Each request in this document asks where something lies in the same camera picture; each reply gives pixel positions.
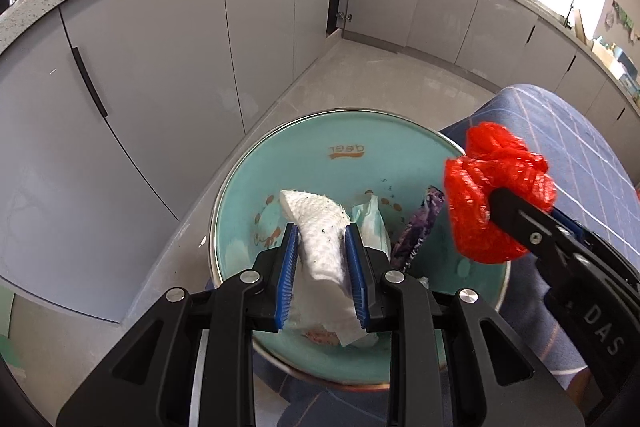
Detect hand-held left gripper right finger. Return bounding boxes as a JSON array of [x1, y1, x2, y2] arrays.
[[345, 222, 586, 427]]

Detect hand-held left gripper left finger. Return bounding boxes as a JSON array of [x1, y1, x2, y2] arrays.
[[56, 222, 301, 427]]

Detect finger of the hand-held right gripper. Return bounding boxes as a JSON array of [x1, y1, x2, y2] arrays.
[[492, 188, 593, 278], [550, 207, 591, 243]]

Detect white paper towel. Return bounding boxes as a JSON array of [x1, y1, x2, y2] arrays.
[[278, 189, 368, 348]]

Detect light green wrapper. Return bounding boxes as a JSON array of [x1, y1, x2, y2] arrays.
[[350, 196, 392, 258]]

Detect red plastic bag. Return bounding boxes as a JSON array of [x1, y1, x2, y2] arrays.
[[444, 123, 557, 264]]

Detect purple snack wrapper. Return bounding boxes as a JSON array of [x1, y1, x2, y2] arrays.
[[391, 187, 447, 273]]

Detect teal trash bin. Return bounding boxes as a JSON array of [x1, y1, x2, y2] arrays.
[[209, 108, 512, 390]]

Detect blue plaid tablecloth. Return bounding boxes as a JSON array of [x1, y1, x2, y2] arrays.
[[252, 83, 640, 427]]

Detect stacked storage containers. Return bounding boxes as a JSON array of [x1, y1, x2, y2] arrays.
[[592, 37, 640, 100]]

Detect grey base cabinets with countertop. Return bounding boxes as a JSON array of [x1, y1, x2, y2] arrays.
[[0, 0, 640, 323]]

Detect pale green door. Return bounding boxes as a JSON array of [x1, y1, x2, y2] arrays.
[[0, 287, 21, 368]]

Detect wall decoration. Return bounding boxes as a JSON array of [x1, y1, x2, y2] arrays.
[[605, 2, 640, 40]]

